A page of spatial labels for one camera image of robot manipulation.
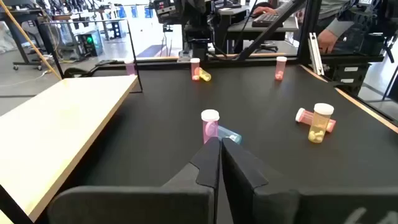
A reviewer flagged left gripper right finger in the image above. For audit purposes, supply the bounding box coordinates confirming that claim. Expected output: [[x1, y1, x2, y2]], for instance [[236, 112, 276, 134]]
[[221, 138, 398, 224]]

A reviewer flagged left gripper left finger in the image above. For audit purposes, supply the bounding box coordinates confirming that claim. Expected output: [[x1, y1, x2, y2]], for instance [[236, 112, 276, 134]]
[[46, 136, 221, 224]]

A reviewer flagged purple medicine bottle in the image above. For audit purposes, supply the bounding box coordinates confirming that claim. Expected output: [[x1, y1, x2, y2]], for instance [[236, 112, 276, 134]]
[[200, 109, 221, 145], [124, 58, 137, 77]]

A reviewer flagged blue medicine bottle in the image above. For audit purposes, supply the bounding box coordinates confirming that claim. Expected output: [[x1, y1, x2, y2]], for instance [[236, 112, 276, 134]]
[[217, 124, 243, 146]]

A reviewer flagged pink medicine bottle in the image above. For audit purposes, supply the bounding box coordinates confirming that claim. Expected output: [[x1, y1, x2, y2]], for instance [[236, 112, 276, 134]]
[[274, 56, 288, 82], [294, 107, 337, 134], [190, 57, 201, 82]]

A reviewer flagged yellow medicine bottle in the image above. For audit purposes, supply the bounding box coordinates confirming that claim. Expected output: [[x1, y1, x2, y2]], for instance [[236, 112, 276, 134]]
[[198, 68, 212, 83], [307, 103, 335, 144]]

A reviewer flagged grey desk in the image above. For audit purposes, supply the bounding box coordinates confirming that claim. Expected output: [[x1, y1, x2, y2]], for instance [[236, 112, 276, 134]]
[[217, 5, 300, 54]]

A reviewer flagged silver aluminium bar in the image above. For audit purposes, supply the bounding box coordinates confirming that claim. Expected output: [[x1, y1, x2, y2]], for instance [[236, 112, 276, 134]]
[[307, 32, 325, 77]]

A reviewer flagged light wooden board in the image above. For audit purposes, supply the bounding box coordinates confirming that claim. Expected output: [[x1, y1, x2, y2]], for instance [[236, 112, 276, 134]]
[[0, 18, 144, 224]]

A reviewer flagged black equipment box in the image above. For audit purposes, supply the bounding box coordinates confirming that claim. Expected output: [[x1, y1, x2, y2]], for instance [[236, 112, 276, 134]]
[[323, 61, 376, 96]]

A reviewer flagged black keyboard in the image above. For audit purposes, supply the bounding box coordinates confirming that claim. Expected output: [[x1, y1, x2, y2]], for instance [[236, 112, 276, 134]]
[[251, 12, 283, 28]]

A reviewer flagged person's hand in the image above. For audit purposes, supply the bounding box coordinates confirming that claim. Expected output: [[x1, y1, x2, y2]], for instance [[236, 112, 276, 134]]
[[253, 6, 278, 16], [317, 29, 339, 55]]

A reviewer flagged computer tower with green light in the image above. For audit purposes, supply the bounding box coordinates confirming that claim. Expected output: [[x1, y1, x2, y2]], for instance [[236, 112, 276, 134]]
[[76, 30, 104, 57]]

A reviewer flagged person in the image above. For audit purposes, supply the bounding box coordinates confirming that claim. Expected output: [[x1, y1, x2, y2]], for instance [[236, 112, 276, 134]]
[[253, 0, 398, 57]]

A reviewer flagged black rolling cart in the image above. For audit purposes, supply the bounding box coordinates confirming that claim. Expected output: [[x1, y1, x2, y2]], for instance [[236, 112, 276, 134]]
[[0, 7, 46, 72]]

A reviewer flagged black frame strut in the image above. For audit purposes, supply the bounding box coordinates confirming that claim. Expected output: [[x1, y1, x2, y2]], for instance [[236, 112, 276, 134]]
[[238, 0, 308, 62]]

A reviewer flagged black cable loop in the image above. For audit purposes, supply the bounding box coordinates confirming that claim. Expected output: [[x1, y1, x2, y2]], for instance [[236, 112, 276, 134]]
[[63, 58, 119, 78]]

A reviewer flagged black frame post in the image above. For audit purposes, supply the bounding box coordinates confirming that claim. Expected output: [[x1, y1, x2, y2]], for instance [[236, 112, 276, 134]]
[[296, 0, 323, 65]]

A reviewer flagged yellow hanging cable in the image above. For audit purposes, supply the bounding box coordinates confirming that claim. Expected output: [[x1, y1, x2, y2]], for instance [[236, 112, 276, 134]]
[[0, 0, 62, 81]]

